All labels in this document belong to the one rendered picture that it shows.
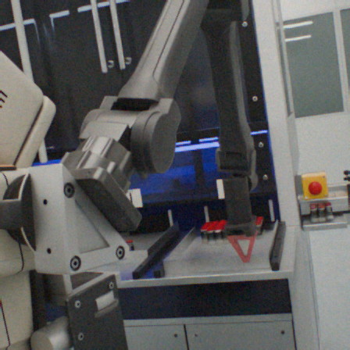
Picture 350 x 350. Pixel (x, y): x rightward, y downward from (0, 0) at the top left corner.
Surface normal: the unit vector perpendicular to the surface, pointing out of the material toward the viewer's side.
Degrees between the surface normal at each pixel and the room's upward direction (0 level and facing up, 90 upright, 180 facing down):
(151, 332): 90
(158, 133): 101
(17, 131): 90
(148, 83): 49
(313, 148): 90
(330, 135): 90
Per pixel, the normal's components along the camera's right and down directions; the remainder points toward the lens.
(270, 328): -0.25, 0.15
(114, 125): -0.22, -0.67
